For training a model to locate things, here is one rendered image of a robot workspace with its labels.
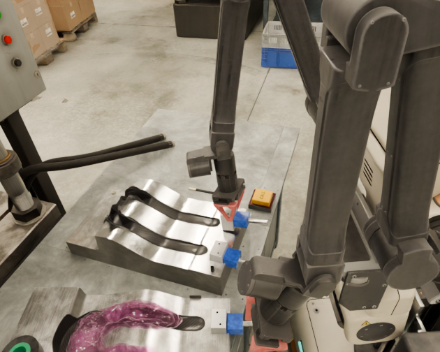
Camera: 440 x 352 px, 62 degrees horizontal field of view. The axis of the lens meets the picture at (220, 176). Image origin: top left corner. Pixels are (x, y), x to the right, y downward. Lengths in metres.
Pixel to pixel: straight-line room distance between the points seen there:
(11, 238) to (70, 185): 1.45
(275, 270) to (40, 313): 0.63
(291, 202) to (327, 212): 1.94
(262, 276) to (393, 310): 0.54
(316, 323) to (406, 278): 1.04
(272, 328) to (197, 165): 0.45
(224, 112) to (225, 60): 0.12
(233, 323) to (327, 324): 0.75
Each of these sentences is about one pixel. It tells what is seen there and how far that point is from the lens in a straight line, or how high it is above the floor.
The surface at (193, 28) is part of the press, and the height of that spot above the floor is 0.13.
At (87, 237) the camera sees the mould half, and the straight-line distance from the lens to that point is 1.21.
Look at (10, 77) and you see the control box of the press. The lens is 1.49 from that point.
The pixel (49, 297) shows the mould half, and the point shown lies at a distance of 1.05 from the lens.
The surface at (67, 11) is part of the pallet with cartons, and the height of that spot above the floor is 0.36.
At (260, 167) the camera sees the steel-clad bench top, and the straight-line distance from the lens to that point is 1.43.
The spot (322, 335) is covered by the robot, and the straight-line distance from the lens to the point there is 1.62.
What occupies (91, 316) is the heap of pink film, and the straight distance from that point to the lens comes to 1.00.
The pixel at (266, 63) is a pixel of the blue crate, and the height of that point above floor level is 0.05.
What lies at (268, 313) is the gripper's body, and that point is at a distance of 0.70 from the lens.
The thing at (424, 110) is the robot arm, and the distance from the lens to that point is 0.45.
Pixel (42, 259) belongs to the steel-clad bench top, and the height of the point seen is 0.80.
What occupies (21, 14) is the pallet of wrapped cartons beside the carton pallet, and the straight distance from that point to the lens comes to 4.62.
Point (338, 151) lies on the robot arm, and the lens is 0.44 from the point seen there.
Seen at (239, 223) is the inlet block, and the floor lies 0.93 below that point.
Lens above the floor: 1.72
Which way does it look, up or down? 41 degrees down
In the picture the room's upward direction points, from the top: 4 degrees counter-clockwise
